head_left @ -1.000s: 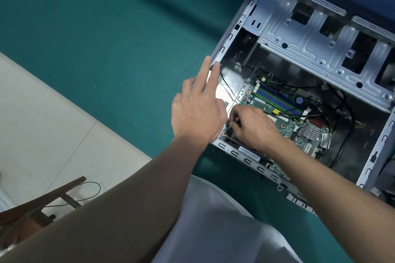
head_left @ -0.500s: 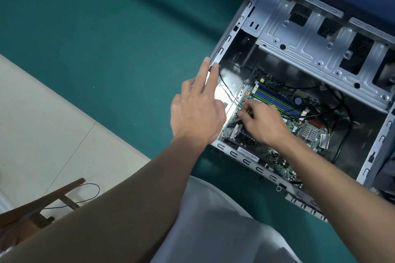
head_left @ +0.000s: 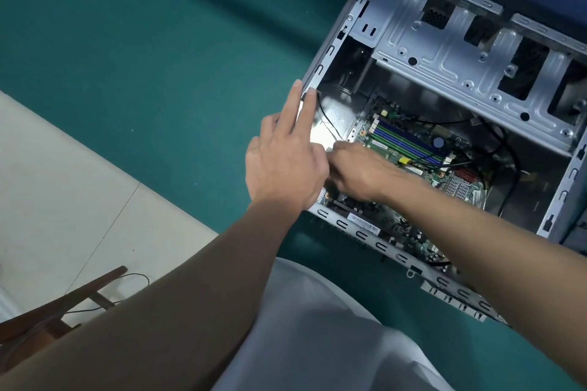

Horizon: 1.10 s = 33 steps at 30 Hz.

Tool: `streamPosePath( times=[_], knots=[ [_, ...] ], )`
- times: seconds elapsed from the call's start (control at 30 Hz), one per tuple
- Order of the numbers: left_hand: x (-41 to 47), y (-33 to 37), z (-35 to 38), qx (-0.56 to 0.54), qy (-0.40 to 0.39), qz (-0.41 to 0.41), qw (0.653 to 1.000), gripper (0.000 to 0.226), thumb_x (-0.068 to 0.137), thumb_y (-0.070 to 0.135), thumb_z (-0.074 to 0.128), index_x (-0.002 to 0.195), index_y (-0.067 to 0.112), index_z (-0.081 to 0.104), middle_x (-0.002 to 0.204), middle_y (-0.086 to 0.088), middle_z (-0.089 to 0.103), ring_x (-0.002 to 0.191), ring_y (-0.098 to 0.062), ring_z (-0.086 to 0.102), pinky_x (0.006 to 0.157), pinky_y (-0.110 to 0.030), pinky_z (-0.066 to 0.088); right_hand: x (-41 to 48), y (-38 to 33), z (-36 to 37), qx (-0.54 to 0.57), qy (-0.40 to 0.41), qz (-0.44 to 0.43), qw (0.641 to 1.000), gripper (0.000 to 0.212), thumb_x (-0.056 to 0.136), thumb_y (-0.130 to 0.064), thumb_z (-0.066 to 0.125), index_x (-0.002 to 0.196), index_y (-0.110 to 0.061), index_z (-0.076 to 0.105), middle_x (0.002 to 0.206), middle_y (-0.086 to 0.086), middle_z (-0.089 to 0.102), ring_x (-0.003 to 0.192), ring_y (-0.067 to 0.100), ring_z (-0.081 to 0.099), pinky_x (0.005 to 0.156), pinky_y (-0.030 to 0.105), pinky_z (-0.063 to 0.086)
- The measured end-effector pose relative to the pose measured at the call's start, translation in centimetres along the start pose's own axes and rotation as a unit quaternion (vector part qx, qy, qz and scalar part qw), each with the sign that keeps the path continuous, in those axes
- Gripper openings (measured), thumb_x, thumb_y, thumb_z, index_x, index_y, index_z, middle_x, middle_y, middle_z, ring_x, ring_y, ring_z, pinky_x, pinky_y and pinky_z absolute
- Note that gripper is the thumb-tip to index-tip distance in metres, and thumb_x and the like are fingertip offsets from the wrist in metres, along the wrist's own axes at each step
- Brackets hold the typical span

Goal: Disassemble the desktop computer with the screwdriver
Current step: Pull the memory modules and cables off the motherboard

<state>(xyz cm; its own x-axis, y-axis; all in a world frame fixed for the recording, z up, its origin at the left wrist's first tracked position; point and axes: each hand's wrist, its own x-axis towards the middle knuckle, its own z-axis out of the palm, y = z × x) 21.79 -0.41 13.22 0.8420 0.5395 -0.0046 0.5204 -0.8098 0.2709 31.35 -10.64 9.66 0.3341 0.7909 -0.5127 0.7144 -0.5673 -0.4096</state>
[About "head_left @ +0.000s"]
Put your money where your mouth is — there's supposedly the person's right hand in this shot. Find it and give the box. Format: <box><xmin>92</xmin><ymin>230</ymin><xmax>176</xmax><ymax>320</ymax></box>
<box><xmin>326</xmin><ymin>141</ymin><xmax>404</xmax><ymax>203</ymax></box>

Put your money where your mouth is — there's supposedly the person's left hand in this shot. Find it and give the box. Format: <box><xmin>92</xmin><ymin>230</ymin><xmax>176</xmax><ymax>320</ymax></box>
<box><xmin>245</xmin><ymin>79</ymin><xmax>330</xmax><ymax>213</ymax></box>

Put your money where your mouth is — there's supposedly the black cable yellow tag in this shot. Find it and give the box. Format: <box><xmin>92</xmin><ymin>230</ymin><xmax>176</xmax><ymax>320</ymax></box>
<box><xmin>396</xmin><ymin>155</ymin><xmax>476</xmax><ymax>172</ymax></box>

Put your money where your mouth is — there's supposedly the green motherboard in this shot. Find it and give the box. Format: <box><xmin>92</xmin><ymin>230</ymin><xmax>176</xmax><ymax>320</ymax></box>
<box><xmin>316</xmin><ymin>95</ymin><xmax>489</xmax><ymax>268</ymax></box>

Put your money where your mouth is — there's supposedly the silver metal drive cage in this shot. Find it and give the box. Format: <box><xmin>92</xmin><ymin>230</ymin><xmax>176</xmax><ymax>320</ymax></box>
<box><xmin>370</xmin><ymin>0</ymin><xmax>587</xmax><ymax>158</ymax></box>

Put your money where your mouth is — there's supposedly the thick black case cable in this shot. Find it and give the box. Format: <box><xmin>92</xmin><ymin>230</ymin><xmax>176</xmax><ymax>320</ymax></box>
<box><xmin>479</xmin><ymin>118</ymin><xmax>523</xmax><ymax>217</ymax></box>

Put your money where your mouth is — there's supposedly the desktop computer case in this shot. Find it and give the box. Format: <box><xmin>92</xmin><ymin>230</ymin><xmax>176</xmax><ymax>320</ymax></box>
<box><xmin>300</xmin><ymin>0</ymin><xmax>587</xmax><ymax>327</ymax></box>

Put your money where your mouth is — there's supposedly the person's right forearm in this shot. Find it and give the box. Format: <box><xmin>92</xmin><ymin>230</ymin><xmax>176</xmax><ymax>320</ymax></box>
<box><xmin>380</xmin><ymin>175</ymin><xmax>587</xmax><ymax>387</ymax></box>

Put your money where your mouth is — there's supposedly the person's left forearm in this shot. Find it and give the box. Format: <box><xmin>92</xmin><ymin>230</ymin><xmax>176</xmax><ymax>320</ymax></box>
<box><xmin>0</xmin><ymin>200</ymin><xmax>306</xmax><ymax>391</ymax></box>

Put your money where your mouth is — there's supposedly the person's white shirt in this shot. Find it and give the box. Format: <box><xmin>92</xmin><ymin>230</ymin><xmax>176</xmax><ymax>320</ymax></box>
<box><xmin>213</xmin><ymin>257</ymin><xmax>455</xmax><ymax>391</ymax></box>

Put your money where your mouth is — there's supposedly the green floor mat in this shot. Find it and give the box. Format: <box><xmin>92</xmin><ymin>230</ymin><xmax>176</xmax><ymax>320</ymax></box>
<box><xmin>0</xmin><ymin>0</ymin><xmax>587</xmax><ymax>391</ymax></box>

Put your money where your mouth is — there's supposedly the brown wooden stool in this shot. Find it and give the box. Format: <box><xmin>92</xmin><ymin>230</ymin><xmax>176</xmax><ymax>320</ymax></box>
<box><xmin>0</xmin><ymin>265</ymin><xmax>129</xmax><ymax>373</ymax></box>

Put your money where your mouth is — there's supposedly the thin black wire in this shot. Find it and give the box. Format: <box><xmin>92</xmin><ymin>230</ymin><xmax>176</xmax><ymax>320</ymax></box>
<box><xmin>316</xmin><ymin>92</ymin><xmax>345</xmax><ymax>142</ymax></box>

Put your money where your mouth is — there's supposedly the thin black floor cable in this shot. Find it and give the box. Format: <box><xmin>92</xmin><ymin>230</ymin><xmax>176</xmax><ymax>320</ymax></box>
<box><xmin>64</xmin><ymin>272</ymin><xmax>151</xmax><ymax>316</ymax></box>

